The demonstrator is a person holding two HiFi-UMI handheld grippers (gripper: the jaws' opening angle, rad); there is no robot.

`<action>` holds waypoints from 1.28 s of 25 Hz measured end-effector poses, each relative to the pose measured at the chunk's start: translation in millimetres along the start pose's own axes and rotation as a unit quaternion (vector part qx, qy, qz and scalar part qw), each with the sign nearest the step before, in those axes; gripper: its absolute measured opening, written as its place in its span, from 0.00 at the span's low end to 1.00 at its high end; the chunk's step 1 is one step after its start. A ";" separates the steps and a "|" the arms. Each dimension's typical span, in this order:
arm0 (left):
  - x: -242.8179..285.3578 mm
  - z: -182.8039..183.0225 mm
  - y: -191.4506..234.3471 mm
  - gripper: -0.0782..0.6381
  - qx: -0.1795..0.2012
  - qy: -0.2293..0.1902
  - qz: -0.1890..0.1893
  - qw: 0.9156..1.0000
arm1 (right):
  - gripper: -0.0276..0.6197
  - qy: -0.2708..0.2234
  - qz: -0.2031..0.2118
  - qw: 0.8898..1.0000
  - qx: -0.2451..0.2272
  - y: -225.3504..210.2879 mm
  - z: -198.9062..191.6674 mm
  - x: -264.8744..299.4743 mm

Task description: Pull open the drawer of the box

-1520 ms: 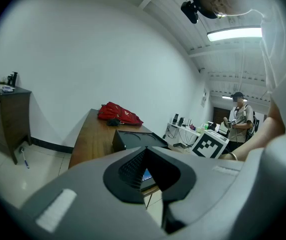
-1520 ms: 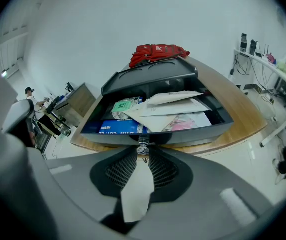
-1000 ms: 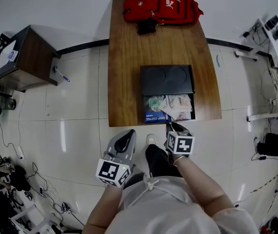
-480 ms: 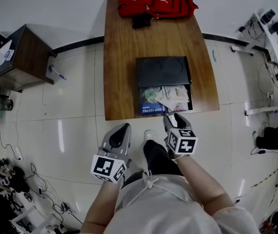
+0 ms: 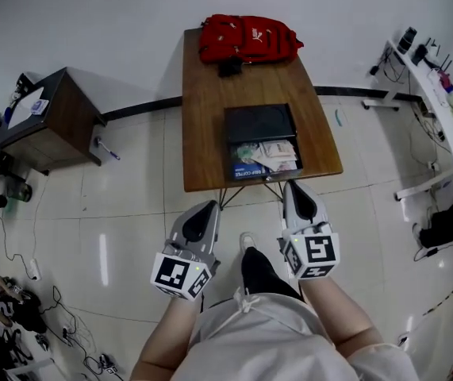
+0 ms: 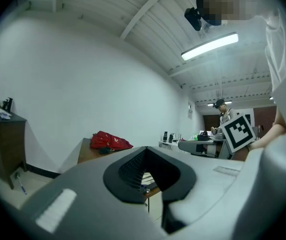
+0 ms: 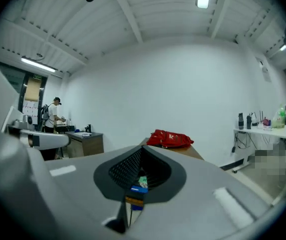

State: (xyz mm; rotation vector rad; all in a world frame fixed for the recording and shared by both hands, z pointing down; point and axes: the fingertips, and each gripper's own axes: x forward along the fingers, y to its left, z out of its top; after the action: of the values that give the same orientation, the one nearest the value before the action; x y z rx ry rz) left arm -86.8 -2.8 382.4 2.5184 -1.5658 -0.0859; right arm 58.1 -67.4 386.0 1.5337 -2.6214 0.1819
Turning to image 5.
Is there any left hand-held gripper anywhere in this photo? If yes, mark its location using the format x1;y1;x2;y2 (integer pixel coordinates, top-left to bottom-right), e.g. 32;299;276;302
149;200;222;302

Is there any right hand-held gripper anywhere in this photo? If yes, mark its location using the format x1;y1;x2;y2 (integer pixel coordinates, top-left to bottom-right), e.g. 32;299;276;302
277;179;341;281

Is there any black tray of coffee packets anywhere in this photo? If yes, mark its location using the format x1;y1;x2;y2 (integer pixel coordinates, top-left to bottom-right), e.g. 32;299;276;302
228;135;305;183

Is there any person's left forearm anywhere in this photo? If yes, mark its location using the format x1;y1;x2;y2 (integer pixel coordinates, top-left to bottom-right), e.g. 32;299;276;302
130;295;204;381

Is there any person's right forearm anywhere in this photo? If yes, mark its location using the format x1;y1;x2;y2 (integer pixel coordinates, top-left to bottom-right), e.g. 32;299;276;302
300;274;385;357

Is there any pile of paper notes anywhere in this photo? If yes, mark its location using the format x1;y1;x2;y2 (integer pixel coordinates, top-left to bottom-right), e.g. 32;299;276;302
254;140;298;172

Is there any blue packet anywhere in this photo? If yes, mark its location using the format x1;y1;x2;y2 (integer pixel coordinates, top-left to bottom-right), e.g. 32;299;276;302
232;160;271;181

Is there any person's black trouser leg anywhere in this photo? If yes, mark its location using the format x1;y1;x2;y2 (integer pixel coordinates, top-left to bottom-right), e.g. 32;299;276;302
240;247;305;305

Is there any green round item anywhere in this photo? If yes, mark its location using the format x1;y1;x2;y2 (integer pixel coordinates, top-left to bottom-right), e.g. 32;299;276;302
235;143;257;162

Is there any wooden table with metal legs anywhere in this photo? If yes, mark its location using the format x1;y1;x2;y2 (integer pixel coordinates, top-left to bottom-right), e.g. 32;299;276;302
182;28;344;210

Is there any white and blue brush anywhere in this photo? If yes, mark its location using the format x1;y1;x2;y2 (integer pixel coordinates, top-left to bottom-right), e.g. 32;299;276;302
94;136;121;161

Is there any person's white shirt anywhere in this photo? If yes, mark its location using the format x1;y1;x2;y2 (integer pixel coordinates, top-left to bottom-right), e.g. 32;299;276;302
178;287;420;381

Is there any small black pouch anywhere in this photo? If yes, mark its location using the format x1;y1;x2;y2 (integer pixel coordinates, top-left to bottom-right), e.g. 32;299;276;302
217;56;244;79

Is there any dark wooden side cabinet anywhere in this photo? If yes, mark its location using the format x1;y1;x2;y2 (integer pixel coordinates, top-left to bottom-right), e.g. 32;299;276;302
0;67;107;177

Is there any yellow and black tape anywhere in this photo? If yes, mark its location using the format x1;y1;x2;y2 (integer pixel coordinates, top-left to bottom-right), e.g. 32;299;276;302
428;277;453;318

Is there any green bottle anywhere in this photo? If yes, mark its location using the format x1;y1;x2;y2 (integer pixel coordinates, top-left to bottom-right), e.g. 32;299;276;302
6;183;33;204

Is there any red backpack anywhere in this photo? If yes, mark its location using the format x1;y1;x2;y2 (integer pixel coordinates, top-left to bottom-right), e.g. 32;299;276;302
198;13;305;65

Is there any pink object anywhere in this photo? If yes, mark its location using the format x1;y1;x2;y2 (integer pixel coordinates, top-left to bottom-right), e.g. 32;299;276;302
438;69;453;93

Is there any black upright device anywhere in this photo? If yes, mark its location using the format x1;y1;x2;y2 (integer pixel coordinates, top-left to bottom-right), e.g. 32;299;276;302
411;44;428;65

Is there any small blue and white box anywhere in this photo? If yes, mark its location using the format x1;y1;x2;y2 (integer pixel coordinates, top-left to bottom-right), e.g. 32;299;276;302
30;98;51;116

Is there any black cylinder speaker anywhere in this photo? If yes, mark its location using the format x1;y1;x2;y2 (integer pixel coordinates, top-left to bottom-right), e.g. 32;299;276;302
398;26;418;53

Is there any black router with antennas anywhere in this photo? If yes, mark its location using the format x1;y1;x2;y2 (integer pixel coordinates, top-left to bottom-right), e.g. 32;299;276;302
424;37;453;73

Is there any white board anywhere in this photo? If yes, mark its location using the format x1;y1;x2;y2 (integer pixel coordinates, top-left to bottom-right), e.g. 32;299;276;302
2;87;47;130

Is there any tangle of black cables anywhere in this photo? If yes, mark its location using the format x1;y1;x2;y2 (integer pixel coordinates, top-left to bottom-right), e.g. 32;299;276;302
39;286;108;381

